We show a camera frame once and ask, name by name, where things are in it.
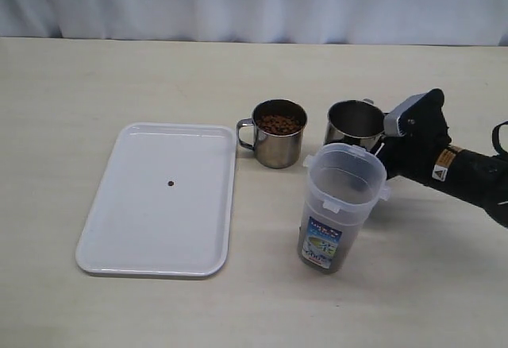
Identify white curtain backdrop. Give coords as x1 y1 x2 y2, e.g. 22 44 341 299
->
1 0 507 46

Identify white plastic tray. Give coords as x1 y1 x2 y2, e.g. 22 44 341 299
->
75 122 237 278

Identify clear plastic container with label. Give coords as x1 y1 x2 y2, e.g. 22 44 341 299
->
297 143 390 273

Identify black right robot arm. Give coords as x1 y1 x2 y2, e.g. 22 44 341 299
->
371 88 507 227

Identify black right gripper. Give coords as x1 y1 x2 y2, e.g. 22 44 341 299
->
372 88 451 184

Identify steel mug with pellets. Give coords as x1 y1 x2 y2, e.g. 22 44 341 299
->
236 99 308 169

